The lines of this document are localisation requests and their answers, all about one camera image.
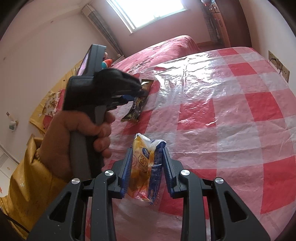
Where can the yellow blue bread wrapper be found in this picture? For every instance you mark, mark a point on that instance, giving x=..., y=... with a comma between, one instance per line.
x=147, y=167

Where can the wall socket plate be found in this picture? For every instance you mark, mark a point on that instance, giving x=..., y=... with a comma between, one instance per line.
x=282, y=70

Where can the floral pillow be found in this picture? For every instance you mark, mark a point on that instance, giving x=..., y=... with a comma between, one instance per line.
x=52, y=104

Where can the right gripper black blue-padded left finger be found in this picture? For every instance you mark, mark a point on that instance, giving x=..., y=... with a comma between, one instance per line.
x=65, y=218

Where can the white wardrobe doors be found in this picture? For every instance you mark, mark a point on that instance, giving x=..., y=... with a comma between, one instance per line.
x=7, y=167

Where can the bright window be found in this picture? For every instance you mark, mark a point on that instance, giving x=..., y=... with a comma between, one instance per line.
x=140, y=13

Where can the person's left hand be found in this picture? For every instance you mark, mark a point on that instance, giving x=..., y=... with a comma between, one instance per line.
x=54, y=150

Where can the brown wooden cabinet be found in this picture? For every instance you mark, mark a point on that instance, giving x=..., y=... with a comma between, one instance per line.
x=229, y=22

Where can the yellow jacket sleeve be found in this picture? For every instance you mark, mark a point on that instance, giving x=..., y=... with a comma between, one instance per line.
x=38, y=179

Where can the yellow wooden headboard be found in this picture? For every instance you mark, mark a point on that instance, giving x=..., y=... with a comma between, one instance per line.
x=36, y=118

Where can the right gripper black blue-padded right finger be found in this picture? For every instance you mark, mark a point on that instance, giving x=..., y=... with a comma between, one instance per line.
x=229, y=217

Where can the red white checkered tablecloth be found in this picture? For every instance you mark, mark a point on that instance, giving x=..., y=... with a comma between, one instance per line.
x=223, y=113

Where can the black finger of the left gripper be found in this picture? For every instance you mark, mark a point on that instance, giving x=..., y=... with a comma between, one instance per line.
x=129, y=85

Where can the dark coffee sachet wrapper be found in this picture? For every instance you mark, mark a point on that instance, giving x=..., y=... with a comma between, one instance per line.
x=138, y=102

